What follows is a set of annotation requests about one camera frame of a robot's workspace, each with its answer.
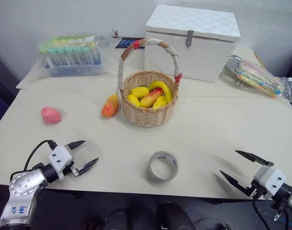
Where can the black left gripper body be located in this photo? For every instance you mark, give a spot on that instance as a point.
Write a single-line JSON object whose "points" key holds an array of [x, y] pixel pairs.
{"points": [[74, 170]]}

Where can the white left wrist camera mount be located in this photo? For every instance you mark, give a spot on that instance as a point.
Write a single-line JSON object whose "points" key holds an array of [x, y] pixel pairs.
{"points": [[60, 155]]}

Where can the red yellow toy mango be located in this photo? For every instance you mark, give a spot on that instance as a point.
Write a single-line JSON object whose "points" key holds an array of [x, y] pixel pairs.
{"points": [[110, 106], [149, 98]]}

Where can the yellow toy lemon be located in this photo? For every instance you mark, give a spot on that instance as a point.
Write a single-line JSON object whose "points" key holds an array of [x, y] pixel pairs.
{"points": [[139, 91], [160, 102], [133, 100]]}

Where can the white woven lidded box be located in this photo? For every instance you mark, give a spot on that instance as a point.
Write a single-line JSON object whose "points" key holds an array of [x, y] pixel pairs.
{"points": [[196, 60]]}

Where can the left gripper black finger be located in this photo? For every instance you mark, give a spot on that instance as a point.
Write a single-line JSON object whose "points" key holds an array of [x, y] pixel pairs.
{"points": [[88, 165], [76, 144]]}

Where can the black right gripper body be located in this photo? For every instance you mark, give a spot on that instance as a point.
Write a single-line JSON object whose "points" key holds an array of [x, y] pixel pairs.
{"points": [[259, 190]]}

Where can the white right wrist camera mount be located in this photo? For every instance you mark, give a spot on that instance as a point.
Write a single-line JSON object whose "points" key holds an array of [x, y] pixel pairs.
{"points": [[272, 178]]}

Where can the yellow toy banana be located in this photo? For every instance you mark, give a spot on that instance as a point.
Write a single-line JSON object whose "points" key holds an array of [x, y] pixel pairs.
{"points": [[167, 89]]}

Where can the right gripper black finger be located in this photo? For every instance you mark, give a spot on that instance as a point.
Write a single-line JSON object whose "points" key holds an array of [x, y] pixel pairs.
{"points": [[237, 182], [254, 158]]}

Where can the pink toy peach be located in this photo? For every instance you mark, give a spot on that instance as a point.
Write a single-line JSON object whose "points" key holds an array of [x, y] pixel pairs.
{"points": [[51, 115]]}

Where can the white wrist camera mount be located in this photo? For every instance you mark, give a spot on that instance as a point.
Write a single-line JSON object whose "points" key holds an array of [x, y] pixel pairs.
{"points": [[272, 178], [60, 155]]}

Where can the blue patterned flat item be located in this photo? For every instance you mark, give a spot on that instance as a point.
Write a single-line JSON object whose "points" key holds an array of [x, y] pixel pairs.
{"points": [[126, 43]]}

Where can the metal box latch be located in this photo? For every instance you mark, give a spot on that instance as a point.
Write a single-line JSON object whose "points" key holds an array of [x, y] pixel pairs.
{"points": [[189, 39]]}

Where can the bagged rack of capped tubes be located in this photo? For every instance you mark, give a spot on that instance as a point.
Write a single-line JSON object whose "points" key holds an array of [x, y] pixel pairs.
{"points": [[71, 57]]}

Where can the bag of colourful sticks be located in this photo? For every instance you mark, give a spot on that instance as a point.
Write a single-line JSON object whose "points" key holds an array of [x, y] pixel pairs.
{"points": [[258, 76]]}

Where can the grey tape roll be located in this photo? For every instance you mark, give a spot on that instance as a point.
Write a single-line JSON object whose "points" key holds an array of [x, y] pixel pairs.
{"points": [[152, 173]]}

